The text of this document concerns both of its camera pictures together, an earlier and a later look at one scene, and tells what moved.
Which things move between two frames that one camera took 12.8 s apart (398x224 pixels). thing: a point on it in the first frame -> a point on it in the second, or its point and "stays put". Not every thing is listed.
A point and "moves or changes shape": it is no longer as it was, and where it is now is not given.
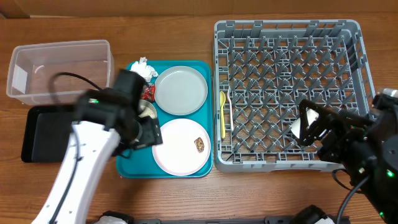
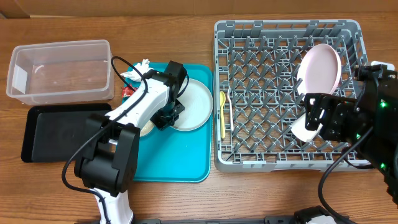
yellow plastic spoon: x=222 y=99 stays put
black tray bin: x=46 y=132 stays put
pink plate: x=186 y=147 -> x=319 y=70
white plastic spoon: x=230 y=109 stays put
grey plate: x=181 y=90 moves or changes shape
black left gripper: x=150 y=132 -> x=163 y=123
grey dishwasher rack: x=263 y=69 stays put
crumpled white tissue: x=147 y=71 stays put
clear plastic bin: x=58 y=73 stays put
